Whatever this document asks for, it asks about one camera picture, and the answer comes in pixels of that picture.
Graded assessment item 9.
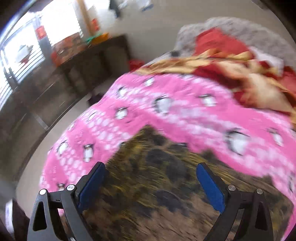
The dark floral batik garment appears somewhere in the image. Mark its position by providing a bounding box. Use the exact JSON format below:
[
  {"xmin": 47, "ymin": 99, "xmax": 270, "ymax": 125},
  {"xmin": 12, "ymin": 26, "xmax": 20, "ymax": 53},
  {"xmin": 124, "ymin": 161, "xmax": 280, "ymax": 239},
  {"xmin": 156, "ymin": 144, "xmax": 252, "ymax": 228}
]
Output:
[{"xmin": 82, "ymin": 126, "xmax": 295, "ymax": 240}]

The pink penguin bed blanket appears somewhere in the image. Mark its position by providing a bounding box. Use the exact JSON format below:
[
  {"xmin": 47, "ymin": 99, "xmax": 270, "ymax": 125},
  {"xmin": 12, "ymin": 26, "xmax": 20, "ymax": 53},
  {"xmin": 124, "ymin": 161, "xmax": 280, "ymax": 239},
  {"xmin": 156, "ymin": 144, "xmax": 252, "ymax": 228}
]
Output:
[{"xmin": 38, "ymin": 71, "xmax": 296, "ymax": 241}]

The dark wooden side table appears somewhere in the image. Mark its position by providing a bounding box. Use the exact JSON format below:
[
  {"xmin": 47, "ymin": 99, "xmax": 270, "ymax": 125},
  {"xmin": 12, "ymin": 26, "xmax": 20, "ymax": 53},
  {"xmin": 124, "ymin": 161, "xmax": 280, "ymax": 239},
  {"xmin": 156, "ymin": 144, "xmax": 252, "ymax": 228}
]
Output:
[{"xmin": 58, "ymin": 34, "xmax": 132, "ymax": 96}]

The white small pillow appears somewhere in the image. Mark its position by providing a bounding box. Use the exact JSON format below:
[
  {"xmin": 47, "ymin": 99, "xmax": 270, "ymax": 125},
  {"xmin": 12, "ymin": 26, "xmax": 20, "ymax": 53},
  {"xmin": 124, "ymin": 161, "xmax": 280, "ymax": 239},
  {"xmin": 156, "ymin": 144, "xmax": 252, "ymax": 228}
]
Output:
[{"xmin": 249, "ymin": 46, "xmax": 285, "ymax": 75}]

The red and gold satin quilt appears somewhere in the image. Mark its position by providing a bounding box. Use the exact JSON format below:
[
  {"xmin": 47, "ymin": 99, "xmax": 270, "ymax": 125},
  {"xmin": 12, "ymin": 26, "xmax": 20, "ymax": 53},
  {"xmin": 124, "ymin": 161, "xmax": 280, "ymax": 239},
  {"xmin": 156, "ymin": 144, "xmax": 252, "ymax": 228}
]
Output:
[{"xmin": 137, "ymin": 28, "xmax": 295, "ymax": 125}]

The grey floral pillow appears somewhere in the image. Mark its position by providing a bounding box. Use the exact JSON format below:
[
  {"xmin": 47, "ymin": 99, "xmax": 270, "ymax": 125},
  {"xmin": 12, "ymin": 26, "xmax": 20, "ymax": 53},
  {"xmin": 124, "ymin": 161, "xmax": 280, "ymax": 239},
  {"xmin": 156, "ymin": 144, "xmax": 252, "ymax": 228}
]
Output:
[{"xmin": 174, "ymin": 17, "xmax": 295, "ymax": 68}]

